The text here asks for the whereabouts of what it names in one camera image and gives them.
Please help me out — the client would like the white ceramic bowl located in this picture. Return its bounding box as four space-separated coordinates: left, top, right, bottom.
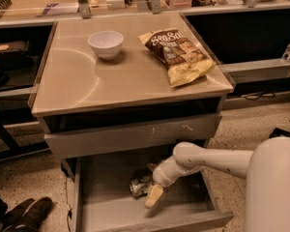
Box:
88 31 124 60

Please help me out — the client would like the closed top drawer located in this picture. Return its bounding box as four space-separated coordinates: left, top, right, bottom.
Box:
44 113 221 160

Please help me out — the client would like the black office chair base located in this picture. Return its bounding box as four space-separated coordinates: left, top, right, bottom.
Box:
269 128 290 138

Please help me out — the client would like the dark brown left shoe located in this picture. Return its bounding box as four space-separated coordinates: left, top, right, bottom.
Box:
1 198 34 230

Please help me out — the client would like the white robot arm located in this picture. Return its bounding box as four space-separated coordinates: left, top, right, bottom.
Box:
145 136 290 232

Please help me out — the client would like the dark brown shoe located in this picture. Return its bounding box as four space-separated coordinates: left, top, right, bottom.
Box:
8 197 52 232
1 198 34 230

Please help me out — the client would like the silver green 7up can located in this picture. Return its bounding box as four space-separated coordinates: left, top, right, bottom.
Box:
130 175 153 197

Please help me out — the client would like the open middle drawer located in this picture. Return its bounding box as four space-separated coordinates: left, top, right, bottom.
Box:
72 146 233 232

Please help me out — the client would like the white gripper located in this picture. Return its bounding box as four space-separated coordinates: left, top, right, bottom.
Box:
145 159 175 208

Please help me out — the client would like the grey drawer cabinet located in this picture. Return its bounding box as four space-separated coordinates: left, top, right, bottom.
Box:
27 12 237 232

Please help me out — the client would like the dark brown right shoe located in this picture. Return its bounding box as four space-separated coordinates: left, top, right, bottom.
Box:
8 197 52 232

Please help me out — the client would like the black metal stand leg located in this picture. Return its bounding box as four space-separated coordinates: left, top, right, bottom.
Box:
0 108 48 161

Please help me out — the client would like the brown yellow chip bag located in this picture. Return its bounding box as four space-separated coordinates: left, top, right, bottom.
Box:
138 28 216 87

